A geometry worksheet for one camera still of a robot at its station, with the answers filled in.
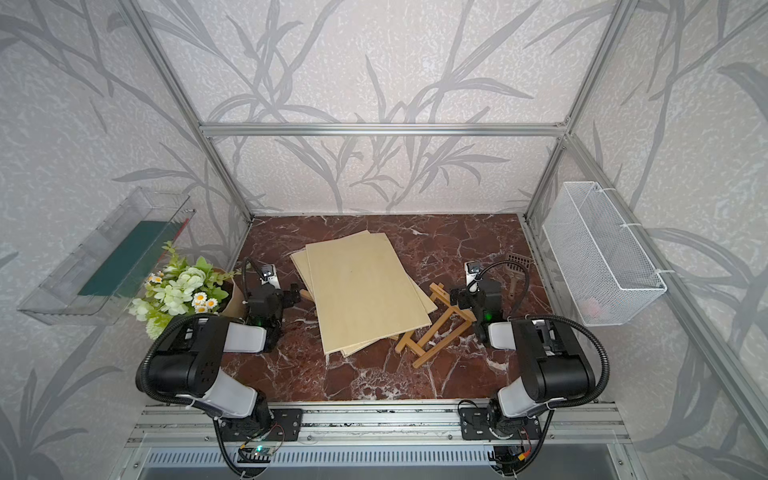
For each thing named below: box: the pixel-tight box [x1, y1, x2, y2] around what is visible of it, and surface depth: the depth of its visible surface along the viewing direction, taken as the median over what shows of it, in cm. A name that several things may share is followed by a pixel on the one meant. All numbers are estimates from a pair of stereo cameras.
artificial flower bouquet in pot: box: [129, 241, 244, 340], surface depth 65 cm
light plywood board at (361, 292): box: [305, 233, 432, 355], surface depth 89 cm
